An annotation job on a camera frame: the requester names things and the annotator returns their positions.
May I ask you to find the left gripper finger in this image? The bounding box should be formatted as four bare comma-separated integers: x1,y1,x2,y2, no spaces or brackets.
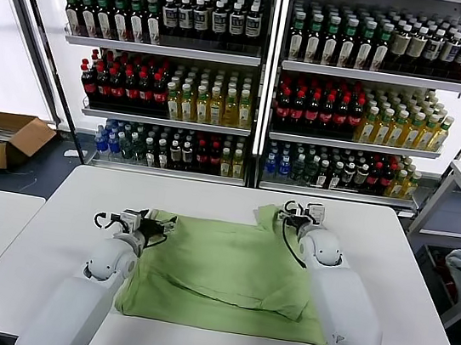
142,207,162,224
159,213,180,235

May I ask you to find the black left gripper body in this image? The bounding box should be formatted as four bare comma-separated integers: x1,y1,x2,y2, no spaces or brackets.
134,215,171,247

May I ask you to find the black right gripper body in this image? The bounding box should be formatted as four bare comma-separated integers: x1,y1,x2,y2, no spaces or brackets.
280,212,315,235

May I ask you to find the green t-shirt with red print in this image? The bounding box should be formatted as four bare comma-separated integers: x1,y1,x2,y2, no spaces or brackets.
112,184,348,345

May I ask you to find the blue water bottle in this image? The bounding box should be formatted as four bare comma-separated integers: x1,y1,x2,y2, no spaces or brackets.
263,151,281,179
91,127,110,156
105,132,122,160
276,154,293,181

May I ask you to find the clear green-tint water bottle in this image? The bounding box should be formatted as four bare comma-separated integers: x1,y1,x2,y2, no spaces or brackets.
117,133,135,163
288,154,306,184
130,135,147,165
301,156,319,185

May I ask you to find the dark bottle white cap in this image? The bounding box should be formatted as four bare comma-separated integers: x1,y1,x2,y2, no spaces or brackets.
327,160,344,189
314,158,332,188
154,139,172,169
141,138,160,167

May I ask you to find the dark bottle white label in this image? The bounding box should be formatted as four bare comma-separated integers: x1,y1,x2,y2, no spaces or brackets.
179,142,196,172
352,163,370,192
339,161,357,190
166,140,184,171

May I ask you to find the red-cap cola bottle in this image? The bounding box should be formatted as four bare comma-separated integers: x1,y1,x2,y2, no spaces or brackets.
300,90,322,136
191,139,211,174
119,68,142,110
364,161,384,195
148,72,171,114
286,88,308,134
329,94,352,140
271,85,294,133
105,67,128,107
377,163,396,197
76,59,100,104
315,92,338,139
205,141,223,176
134,70,156,111
344,95,367,143
91,65,113,105

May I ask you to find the black storage bin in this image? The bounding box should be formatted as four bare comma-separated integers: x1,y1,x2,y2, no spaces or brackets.
413,244,461,307

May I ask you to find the brown cardboard box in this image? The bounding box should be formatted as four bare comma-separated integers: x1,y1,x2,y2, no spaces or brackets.
0,111,59,181

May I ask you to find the red cloth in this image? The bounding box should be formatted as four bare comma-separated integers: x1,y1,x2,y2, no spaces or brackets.
431,252,460,299

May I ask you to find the grey metal shelf rack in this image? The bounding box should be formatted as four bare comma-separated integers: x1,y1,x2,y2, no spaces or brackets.
253,0,461,223
15,0,277,189

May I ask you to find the dark bottle beige label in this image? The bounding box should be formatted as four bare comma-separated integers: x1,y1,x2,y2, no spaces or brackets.
401,26,429,76
385,24,412,74

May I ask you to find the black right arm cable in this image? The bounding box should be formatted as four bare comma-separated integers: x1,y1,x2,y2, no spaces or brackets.
275,196,317,270

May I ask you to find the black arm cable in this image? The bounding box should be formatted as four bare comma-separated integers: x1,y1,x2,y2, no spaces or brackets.
91,209,122,233
275,196,317,270

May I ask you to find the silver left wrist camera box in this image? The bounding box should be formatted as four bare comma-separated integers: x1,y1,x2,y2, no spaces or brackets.
117,208,144,236

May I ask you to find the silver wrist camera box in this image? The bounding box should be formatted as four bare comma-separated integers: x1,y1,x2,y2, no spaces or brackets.
117,208,144,236
307,201,328,226

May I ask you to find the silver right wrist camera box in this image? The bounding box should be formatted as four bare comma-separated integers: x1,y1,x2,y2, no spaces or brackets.
307,201,328,226

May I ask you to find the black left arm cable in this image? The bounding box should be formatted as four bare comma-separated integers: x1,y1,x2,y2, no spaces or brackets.
91,209,122,233

